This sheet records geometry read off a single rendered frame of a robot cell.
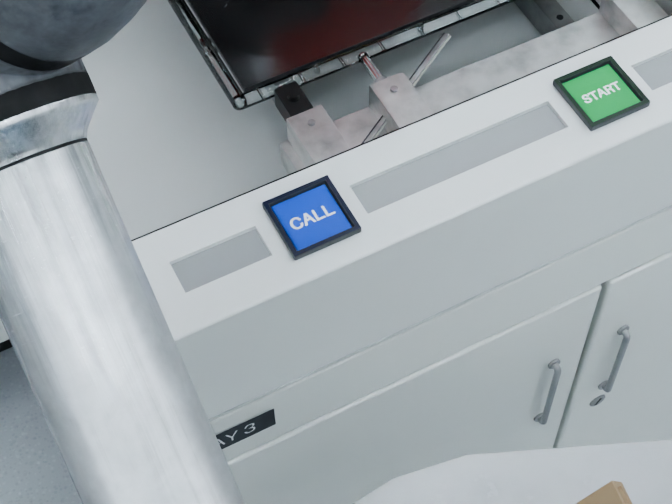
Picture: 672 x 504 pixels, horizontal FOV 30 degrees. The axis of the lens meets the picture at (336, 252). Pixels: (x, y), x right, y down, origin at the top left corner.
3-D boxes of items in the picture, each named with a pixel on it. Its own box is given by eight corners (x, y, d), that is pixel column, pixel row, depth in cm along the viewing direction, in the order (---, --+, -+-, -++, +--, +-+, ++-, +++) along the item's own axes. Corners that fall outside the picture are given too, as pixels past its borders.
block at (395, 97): (368, 105, 111) (368, 83, 108) (401, 91, 112) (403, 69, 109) (412, 169, 107) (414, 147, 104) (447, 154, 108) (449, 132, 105)
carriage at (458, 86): (280, 163, 111) (278, 142, 109) (622, 21, 120) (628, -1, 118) (321, 228, 107) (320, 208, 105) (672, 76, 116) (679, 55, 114)
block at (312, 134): (287, 139, 109) (285, 116, 106) (322, 124, 110) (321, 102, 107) (329, 205, 105) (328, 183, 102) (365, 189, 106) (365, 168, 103)
